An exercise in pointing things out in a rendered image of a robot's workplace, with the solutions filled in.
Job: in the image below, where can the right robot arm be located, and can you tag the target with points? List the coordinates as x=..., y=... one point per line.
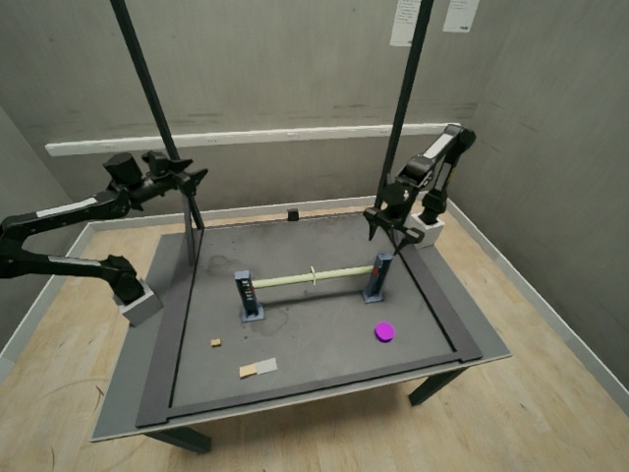
x=109, y=204

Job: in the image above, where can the purple cylinder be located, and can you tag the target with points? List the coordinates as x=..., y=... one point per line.
x=384, y=332

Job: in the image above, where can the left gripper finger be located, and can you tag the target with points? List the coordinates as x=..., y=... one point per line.
x=401, y=245
x=373, y=228

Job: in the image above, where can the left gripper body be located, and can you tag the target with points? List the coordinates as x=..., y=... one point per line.
x=414, y=235

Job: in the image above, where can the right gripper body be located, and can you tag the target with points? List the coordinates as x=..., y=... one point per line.
x=183, y=181

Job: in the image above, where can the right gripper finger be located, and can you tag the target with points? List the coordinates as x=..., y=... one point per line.
x=177, y=166
x=197, y=176

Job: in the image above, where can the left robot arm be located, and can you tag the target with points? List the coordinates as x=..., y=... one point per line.
x=421, y=168

